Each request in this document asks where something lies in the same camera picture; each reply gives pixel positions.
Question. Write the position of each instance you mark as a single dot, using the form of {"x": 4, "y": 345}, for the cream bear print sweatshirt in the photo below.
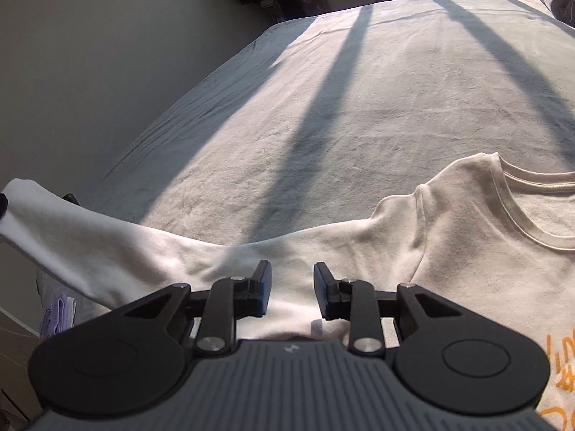
{"x": 449, "y": 256}

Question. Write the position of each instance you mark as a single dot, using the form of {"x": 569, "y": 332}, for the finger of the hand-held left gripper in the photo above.
{"x": 3, "y": 205}

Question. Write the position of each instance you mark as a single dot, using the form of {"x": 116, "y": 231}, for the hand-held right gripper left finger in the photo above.
{"x": 266, "y": 289}

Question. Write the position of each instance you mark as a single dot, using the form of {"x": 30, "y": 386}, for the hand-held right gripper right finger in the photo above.
{"x": 321, "y": 289}

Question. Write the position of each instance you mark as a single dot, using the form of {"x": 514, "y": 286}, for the lilac cloth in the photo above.
{"x": 58, "y": 316}

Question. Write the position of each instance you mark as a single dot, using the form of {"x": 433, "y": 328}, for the folded grey pink comforter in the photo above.
{"x": 557, "y": 2}

